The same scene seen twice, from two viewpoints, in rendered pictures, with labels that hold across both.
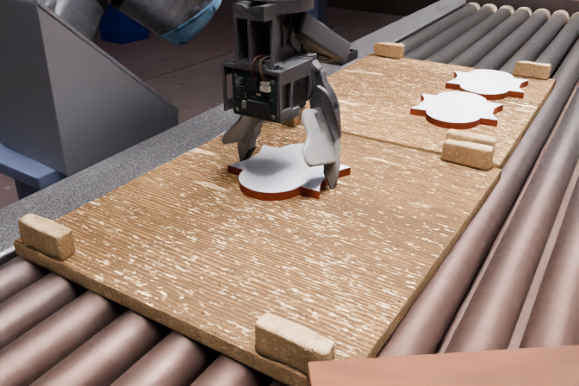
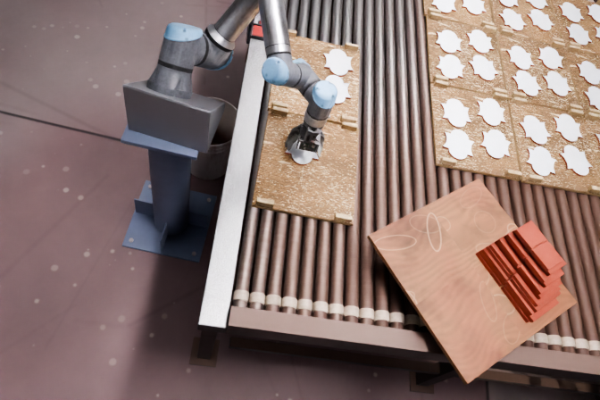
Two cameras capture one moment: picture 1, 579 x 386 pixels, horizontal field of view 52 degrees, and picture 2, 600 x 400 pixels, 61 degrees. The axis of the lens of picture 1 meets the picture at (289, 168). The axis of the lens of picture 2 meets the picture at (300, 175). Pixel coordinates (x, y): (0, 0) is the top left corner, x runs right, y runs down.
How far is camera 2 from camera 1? 1.40 m
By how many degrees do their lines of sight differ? 45
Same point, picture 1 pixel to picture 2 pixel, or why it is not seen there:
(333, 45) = not seen: hidden behind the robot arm
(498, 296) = (370, 184)
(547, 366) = (397, 224)
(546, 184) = (370, 129)
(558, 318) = (383, 187)
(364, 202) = (329, 158)
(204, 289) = (312, 205)
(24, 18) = (199, 114)
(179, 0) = (221, 59)
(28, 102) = (187, 132)
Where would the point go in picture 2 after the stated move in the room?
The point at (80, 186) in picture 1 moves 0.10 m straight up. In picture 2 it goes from (237, 169) to (239, 154)
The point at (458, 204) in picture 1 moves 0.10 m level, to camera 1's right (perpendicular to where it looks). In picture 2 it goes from (353, 152) to (375, 145)
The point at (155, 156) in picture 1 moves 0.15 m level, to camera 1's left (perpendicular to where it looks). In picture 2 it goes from (245, 144) to (206, 154)
